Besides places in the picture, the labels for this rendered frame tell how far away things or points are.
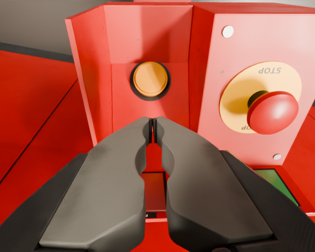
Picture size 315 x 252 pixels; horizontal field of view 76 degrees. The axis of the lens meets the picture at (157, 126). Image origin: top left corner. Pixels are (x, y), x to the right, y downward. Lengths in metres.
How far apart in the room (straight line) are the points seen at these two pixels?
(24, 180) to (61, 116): 0.21
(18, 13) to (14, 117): 0.58
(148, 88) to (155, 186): 0.11
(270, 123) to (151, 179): 0.12
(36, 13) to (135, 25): 0.83
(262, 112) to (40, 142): 0.43
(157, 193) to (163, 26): 0.17
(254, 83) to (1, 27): 1.05
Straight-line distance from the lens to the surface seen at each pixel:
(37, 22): 1.05
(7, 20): 1.10
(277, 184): 0.25
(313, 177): 0.67
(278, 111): 0.18
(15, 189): 0.42
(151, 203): 0.20
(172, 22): 0.24
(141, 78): 0.23
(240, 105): 0.20
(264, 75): 0.20
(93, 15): 0.19
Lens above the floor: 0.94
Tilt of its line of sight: 55 degrees down
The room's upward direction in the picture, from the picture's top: 176 degrees clockwise
